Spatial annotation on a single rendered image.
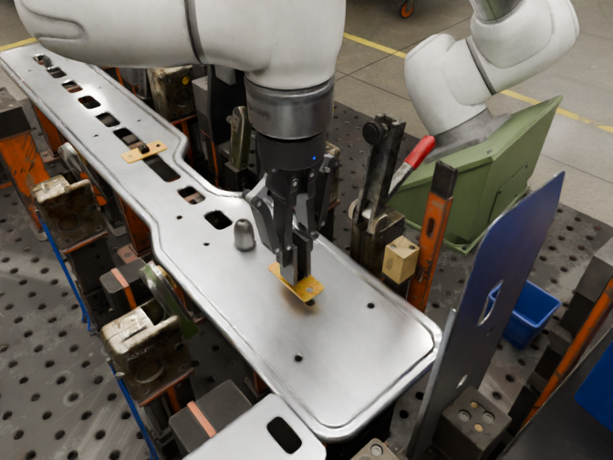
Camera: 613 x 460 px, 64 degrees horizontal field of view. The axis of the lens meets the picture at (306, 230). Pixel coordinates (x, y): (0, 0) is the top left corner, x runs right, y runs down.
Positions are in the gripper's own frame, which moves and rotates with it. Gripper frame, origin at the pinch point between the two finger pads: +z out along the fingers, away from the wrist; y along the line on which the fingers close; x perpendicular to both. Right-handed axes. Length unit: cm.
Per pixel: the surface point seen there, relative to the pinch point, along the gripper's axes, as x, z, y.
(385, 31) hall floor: -239, 106, -292
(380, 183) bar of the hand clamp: 1.7, -6.4, -13.9
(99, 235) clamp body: -37.9, 13.3, 14.9
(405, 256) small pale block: 9.4, 0.1, -11.5
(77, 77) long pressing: -88, 6, -3
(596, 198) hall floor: -18, 107, -206
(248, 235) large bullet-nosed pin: -11.0, 3.5, 0.1
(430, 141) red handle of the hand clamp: 0.7, -8.1, -25.3
